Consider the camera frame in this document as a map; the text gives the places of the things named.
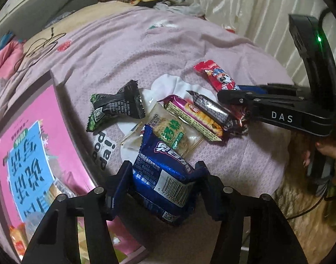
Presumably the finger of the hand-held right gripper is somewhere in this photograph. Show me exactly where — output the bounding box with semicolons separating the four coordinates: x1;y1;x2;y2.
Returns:
236;84;271;94
217;89;268;109

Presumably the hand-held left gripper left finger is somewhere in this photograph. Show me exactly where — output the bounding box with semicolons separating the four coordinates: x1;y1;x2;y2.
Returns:
21;160;134;264

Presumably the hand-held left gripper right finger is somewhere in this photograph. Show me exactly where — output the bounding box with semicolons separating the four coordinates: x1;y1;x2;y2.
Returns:
194;162;308;264

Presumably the dark chocolate bar packet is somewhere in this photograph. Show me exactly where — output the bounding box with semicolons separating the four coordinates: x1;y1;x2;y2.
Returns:
186;90;249;135

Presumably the red cartoon candy packet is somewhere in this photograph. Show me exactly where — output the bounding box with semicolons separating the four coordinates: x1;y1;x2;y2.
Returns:
193;60;241;92

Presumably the purple rice roll packet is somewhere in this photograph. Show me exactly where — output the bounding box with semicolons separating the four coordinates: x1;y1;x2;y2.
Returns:
164;95;225;143

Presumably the blue cookie packet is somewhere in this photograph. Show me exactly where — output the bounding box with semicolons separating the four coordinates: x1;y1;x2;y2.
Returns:
131;125;197;226

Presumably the black snack packet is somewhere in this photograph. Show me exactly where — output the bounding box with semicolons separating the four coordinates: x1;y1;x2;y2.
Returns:
87;80;146;132

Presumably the dark grey tray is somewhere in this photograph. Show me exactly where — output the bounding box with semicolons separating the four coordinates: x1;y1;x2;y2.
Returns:
0;70;149;262

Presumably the person's right hand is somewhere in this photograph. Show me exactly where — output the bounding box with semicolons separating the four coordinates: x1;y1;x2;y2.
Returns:
302;139;336;176

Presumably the clear candy bag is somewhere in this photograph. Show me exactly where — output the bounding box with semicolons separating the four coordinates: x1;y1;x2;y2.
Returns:
48;179;73;200

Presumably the clear green biscuit packet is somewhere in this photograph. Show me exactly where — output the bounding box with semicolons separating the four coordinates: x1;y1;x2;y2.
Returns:
121;103;204;160

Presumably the white curtain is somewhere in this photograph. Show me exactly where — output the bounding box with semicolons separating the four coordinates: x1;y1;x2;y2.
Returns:
182;0;336;88

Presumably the orange snack packet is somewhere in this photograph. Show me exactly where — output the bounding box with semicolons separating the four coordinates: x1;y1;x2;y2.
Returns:
9;224;29;252

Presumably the lilac blanket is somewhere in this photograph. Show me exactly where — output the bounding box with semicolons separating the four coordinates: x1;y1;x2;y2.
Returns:
0;5;295;264

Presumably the pink quilt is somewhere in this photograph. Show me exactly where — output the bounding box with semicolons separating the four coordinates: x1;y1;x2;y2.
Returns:
0;41;23;81

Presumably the blue cloth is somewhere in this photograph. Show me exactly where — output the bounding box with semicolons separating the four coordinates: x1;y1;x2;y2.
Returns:
0;31;17;55

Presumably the grey headboard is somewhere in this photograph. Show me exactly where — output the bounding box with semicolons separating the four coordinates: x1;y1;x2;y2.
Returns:
0;0;98;37

